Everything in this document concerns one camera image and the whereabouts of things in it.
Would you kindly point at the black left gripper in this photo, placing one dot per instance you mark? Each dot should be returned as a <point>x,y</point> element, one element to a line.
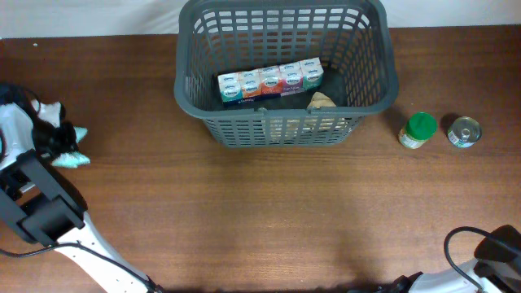
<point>70,141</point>

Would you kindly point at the teal tissue packet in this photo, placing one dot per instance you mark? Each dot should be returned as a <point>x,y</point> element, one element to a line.
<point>73,159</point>

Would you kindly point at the multicolour tissue pack row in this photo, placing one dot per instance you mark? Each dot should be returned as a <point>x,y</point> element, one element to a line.
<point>271,82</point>

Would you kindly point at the tan paper snack packet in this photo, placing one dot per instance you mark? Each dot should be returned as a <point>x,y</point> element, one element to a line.
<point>304,119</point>

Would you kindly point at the pull-tab tin can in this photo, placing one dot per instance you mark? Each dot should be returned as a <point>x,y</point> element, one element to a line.
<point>464,132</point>

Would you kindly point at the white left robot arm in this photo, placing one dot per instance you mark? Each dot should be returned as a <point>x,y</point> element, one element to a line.
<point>40,205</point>

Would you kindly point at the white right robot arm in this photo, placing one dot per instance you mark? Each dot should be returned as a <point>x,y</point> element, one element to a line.
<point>494,268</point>

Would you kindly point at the grey plastic lattice basket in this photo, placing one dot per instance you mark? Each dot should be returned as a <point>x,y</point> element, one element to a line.
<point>351,39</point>

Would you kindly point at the green lid spice jar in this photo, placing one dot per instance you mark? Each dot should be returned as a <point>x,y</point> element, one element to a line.
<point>419,129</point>

